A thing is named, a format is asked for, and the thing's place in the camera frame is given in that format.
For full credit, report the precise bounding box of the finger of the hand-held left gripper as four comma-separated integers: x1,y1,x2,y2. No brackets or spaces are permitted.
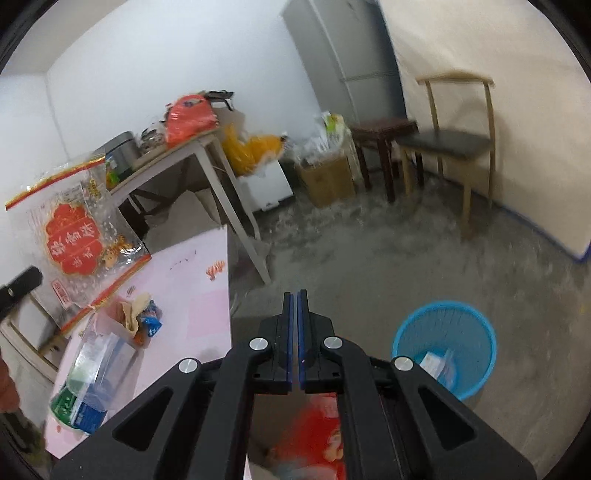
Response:
0,267,43,319

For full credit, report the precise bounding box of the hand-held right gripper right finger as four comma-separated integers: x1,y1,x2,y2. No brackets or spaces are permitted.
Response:
297,290,539,480

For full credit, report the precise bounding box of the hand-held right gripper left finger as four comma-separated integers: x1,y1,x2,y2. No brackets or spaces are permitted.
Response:
50,292,296,480

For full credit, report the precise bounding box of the red gold printed plastic bag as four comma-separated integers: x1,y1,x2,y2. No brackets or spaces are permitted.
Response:
6,152,153,330

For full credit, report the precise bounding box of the red snack packet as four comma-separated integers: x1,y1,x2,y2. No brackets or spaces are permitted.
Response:
277,394,347,480

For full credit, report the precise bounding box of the blue plastic wastebasket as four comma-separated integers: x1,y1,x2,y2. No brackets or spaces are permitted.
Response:
392,301,498,401

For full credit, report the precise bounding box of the tan paper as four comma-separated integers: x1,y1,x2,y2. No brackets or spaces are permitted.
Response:
113,293,155,342

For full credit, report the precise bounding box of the blue snack wrapper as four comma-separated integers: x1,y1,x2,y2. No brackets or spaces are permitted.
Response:
136,307,163,344

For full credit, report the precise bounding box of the clear plastic packaging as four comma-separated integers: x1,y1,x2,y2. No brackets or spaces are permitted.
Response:
67,300,139,407

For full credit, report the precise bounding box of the pink patterned table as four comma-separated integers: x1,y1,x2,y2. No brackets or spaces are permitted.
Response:
44,225,254,480

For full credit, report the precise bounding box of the white blue paper carton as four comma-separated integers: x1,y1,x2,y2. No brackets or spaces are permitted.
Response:
419,350,458,388

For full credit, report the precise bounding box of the white foam box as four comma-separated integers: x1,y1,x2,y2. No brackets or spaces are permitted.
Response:
242,161,294,214

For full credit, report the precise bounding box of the grey rice cooker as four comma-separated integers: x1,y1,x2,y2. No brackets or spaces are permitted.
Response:
95,131,141,178

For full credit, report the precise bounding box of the large cardboard box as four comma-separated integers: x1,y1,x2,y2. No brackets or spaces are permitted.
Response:
295,154,356,209

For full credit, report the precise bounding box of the glass jar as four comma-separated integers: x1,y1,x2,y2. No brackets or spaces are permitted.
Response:
140,124,167,153

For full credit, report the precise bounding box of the yellow plastic bag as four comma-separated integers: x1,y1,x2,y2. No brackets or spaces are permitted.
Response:
222,124,289,176

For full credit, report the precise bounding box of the clear plastic bags pile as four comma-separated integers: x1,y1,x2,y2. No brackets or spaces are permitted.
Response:
295,111,356,167

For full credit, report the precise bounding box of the dark wooden stool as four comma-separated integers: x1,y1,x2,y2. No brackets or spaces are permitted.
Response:
348,117,419,204

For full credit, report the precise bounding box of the orange red plastic bag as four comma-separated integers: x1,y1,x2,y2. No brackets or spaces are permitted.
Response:
165,95,219,148

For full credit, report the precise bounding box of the cream mattress blue trim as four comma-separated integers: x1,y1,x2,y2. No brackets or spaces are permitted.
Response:
376,0,591,264

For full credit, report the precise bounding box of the grey refrigerator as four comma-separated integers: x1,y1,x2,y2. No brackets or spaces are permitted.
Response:
281,0,407,139

